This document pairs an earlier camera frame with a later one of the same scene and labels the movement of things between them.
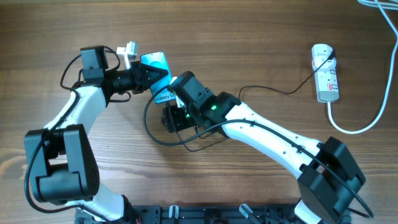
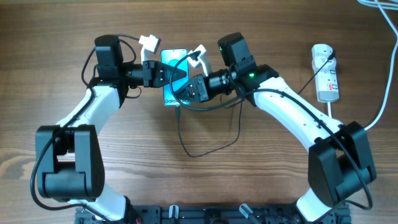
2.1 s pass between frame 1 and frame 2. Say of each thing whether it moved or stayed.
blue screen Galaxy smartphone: moved
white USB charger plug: stayed
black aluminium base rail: stayed
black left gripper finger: moved
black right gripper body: moved
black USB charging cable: moved
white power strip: stayed
